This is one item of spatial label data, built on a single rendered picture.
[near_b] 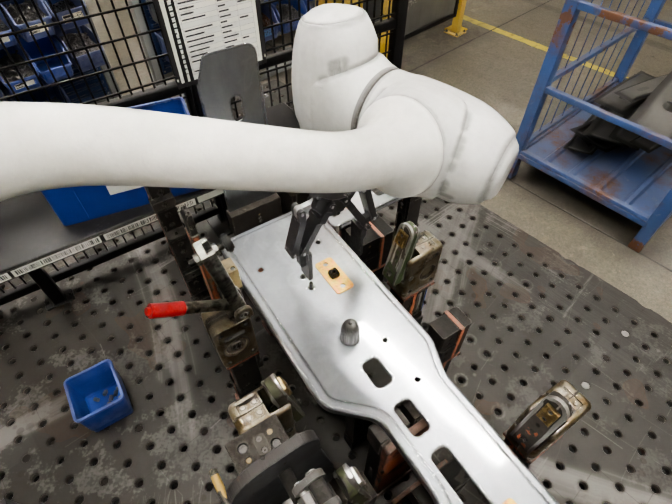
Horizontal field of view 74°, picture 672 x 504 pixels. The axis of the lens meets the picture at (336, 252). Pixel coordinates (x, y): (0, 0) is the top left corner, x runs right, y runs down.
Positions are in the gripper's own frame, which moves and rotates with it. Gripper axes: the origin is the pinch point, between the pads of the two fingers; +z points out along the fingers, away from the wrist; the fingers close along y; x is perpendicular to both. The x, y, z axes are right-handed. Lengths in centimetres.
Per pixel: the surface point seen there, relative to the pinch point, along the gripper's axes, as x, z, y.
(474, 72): 166, 104, 236
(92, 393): 20, 36, -51
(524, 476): -44.2, 6.0, 3.3
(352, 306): -7.9, 6.2, -0.7
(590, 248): 8, 104, 159
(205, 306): -0.8, -3.6, -23.7
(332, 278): -0.9, 5.7, -0.5
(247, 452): -24.2, -5.3, -27.8
